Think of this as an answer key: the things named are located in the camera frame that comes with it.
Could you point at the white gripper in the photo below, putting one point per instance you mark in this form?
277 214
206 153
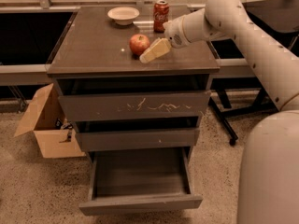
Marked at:
175 32

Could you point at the red apple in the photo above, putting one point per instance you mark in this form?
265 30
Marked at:
138 44

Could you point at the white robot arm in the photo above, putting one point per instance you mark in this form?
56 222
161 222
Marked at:
269 173

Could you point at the grey top drawer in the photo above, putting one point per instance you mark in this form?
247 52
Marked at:
116 98

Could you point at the grey drawer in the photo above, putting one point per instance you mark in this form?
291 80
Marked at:
137 133
141 180
116 98

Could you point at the grey drawer cabinet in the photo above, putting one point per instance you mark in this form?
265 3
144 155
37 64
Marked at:
96 46

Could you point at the grey middle drawer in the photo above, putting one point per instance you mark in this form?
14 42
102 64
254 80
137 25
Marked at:
137 133

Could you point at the grey bottom drawer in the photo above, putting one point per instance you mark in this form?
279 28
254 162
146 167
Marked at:
141 180

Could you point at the red cola can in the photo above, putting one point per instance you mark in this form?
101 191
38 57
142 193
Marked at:
160 15

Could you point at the white bowl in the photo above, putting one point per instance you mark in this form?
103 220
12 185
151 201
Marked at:
123 15

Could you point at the open cardboard box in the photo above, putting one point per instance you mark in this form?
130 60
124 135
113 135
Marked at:
45 118

